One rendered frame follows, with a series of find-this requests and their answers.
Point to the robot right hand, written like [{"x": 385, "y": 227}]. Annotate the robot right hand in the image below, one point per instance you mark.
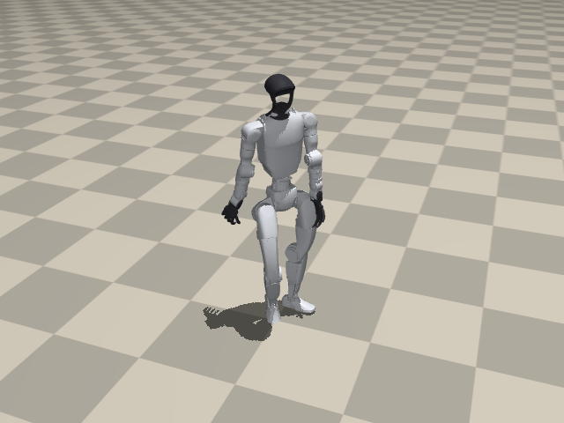
[{"x": 230, "y": 212}]

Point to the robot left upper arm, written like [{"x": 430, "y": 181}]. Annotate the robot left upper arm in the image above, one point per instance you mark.
[{"x": 312, "y": 156}]

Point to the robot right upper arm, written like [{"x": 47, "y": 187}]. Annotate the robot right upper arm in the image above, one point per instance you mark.
[{"x": 250, "y": 134}]

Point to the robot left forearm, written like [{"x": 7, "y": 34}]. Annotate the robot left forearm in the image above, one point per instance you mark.
[{"x": 315, "y": 180}]

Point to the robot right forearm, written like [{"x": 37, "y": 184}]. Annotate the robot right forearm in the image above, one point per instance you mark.
[{"x": 240, "y": 189}]

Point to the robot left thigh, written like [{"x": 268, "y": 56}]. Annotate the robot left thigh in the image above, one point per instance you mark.
[{"x": 305, "y": 233}]

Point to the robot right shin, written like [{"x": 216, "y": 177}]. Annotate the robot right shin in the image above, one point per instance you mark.
[{"x": 272, "y": 290}]

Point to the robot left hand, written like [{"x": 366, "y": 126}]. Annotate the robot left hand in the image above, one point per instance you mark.
[{"x": 319, "y": 211}]

